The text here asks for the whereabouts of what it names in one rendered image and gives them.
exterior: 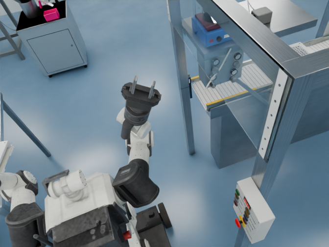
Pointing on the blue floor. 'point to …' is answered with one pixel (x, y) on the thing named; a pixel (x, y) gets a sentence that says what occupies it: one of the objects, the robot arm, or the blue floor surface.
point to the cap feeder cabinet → (53, 40)
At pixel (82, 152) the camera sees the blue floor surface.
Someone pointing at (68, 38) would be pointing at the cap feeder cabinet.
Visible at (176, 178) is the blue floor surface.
